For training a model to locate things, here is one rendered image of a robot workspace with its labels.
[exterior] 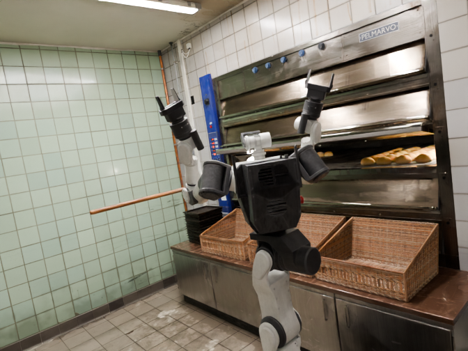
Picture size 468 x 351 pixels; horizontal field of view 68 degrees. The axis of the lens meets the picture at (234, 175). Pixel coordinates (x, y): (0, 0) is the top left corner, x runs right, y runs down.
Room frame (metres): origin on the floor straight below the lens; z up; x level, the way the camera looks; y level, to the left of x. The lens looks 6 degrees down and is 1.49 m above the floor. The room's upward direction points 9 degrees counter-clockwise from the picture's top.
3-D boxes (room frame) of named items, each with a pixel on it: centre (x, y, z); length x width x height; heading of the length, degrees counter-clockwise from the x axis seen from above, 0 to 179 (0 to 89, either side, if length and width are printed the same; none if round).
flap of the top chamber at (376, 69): (2.62, -0.56, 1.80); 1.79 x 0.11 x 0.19; 40
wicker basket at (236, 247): (2.89, 0.02, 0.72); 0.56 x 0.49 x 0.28; 42
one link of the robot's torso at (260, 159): (1.46, -0.13, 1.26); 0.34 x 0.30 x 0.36; 98
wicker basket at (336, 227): (2.42, -0.38, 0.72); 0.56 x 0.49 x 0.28; 41
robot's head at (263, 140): (1.52, -0.13, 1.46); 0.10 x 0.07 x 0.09; 98
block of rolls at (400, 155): (2.46, -1.27, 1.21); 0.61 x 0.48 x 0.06; 130
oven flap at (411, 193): (2.62, -0.56, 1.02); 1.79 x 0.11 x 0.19; 40
